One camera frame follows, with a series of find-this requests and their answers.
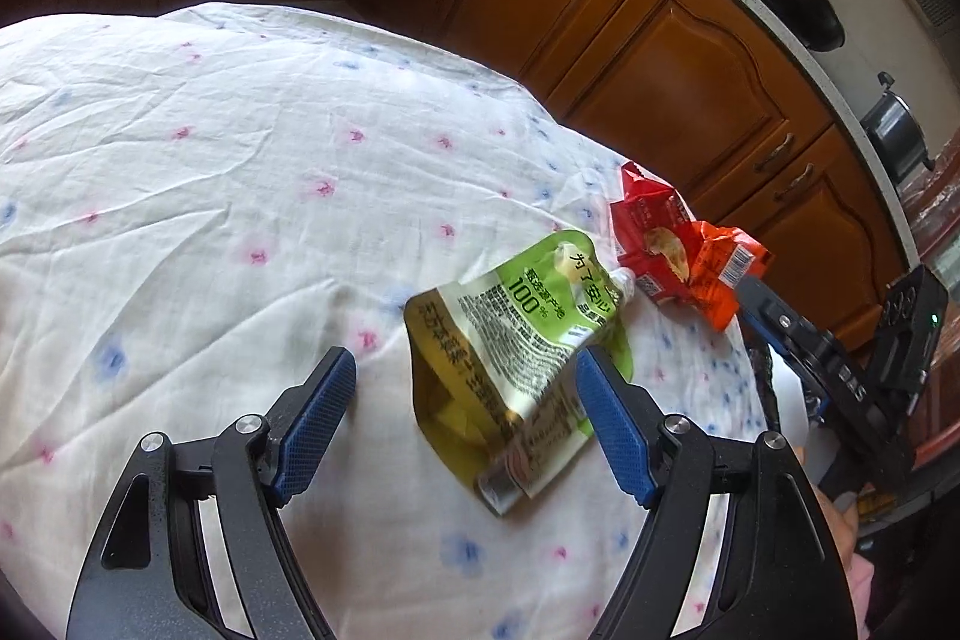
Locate orange snack wrapper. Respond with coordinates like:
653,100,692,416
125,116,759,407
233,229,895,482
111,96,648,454
679,221,773,333

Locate red snack wrapper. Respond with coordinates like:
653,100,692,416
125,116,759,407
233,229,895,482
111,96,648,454
609,161,702,307

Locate wooden lower cabinets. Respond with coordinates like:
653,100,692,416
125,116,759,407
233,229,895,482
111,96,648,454
0,0,912,348

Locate steel cooking pot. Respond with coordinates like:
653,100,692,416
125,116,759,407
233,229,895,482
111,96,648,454
861,72,938,180

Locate green drink pouch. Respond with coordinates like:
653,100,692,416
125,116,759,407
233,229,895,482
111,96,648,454
403,229,638,517

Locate white floral tablecloth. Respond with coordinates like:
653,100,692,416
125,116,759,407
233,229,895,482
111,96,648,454
0,2,811,640

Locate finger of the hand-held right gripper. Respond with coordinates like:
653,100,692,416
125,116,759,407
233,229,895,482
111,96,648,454
735,276,833,401

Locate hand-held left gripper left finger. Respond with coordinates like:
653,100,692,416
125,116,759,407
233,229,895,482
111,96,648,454
66,346,357,640

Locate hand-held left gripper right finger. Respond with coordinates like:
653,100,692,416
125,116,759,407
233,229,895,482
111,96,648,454
576,344,860,640

